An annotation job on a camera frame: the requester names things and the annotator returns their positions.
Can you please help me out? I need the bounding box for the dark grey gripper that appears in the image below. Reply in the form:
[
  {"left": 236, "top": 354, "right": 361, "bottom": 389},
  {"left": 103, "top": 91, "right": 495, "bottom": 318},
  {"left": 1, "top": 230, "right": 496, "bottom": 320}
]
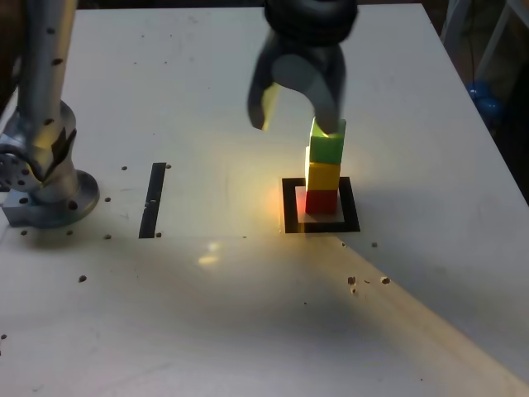
[{"left": 246, "top": 36, "right": 348, "bottom": 135}]

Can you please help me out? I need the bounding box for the green cube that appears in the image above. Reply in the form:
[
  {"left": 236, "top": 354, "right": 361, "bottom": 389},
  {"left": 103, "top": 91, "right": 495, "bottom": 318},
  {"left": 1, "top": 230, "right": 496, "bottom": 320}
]
[{"left": 308, "top": 117, "right": 347, "bottom": 165}]

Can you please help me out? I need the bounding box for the yellow cube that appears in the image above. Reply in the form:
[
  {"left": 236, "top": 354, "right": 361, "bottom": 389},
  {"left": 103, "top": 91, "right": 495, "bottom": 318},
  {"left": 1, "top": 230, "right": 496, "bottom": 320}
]
[{"left": 304, "top": 145, "right": 341, "bottom": 192}]

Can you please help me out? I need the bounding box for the red cube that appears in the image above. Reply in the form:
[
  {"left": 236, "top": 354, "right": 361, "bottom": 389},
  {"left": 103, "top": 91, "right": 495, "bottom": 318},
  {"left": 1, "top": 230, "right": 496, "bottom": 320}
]
[{"left": 304, "top": 189, "right": 339, "bottom": 216}]

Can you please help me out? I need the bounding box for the black tape square outline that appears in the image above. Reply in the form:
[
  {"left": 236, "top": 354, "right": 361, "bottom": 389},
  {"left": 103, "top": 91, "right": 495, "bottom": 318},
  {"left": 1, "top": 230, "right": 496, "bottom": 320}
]
[{"left": 281, "top": 176, "right": 361, "bottom": 234}]

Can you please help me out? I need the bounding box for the black tape strip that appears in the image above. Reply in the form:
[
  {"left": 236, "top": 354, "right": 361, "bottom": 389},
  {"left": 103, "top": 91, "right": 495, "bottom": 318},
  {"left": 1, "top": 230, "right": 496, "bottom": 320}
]
[{"left": 138, "top": 162, "right": 167, "bottom": 240}]

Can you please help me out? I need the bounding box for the blue round ball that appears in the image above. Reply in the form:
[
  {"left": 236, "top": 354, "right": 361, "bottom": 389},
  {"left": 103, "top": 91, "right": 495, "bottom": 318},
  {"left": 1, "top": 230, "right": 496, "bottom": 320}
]
[
  {"left": 465, "top": 79, "right": 491, "bottom": 101},
  {"left": 477, "top": 96, "right": 504, "bottom": 119}
]

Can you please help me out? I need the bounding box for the white metal frame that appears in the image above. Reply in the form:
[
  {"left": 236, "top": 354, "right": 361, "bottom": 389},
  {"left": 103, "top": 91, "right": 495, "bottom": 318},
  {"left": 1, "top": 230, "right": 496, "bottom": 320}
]
[{"left": 438, "top": 0, "right": 524, "bottom": 82}]

